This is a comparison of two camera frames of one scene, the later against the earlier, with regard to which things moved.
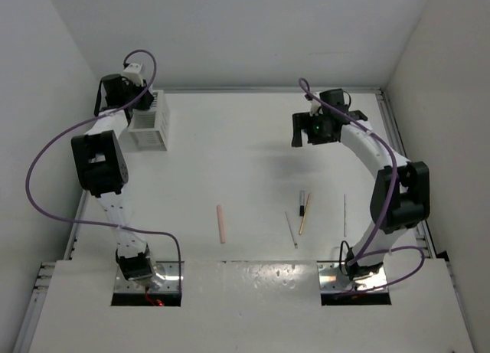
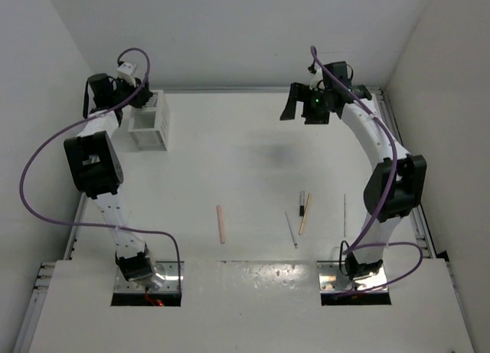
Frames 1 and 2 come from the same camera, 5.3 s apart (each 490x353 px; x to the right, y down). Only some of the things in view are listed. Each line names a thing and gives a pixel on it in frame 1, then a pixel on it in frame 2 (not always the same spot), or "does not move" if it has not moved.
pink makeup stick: x=221 y=224 does not move
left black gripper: x=145 y=102 does not move
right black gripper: x=304 y=121 -> x=301 y=92
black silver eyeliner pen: x=302 y=209 does not move
